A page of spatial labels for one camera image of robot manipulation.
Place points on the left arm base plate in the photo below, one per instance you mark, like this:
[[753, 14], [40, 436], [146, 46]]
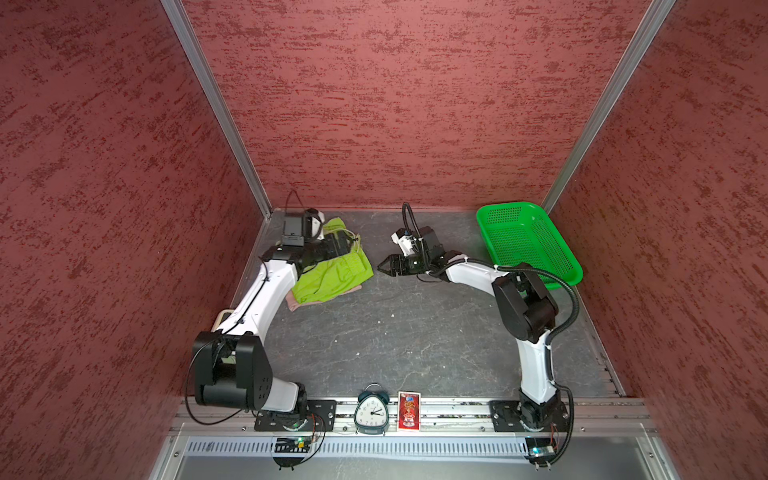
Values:
[[313, 415]]

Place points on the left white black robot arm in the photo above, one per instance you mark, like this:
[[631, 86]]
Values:
[[230, 367]]

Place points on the white perforated cable duct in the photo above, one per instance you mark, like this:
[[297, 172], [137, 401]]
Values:
[[503, 449]]

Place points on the lime green shorts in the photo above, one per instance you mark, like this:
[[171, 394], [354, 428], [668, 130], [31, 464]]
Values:
[[332, 278]]

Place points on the red playing card box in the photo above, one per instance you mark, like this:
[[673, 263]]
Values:
[[409, 411]]

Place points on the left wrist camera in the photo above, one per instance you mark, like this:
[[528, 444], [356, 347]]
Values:
[[313, 223]]

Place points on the left green circuit board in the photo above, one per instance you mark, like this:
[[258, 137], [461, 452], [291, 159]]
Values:
[[292, 446]]

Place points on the left aluminium corner post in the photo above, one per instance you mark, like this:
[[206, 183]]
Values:
[[184, 31]]

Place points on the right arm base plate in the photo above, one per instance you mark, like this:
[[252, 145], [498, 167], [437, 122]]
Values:
[[506, 417]]

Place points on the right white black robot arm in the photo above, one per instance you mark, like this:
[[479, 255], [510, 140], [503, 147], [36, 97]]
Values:
[[534, 305]]

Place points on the green circuit board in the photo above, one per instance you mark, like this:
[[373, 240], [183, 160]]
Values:
[[292, 446], [540, 451]]

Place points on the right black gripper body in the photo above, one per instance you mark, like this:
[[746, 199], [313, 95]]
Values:
[[417, 262]]

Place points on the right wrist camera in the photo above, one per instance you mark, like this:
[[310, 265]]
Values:
[[407, 242]]

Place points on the green plastic basket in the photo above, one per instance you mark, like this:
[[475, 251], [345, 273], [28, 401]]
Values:
[[523, 232]]

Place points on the aluminium mounting rail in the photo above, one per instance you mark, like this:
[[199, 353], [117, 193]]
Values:
[[459, 416]]

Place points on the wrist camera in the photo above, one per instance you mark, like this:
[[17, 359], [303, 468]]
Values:
[[407, 242], [313, 223]]

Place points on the beige calculator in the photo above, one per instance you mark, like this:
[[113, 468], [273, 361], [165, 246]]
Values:
[[221, 317]]

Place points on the dark green alarm clock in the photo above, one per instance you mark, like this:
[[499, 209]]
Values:
[[371, 415]]

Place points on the aluminium corner post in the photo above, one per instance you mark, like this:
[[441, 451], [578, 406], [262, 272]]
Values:
[[184, 31], [648, 28]]

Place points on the right aluminium corner post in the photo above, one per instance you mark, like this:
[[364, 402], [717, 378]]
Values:
[[648, 28]]

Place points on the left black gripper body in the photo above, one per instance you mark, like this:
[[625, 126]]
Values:
[[325, 249]]

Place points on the right green circuit board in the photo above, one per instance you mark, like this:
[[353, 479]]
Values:
[[540, 451]]

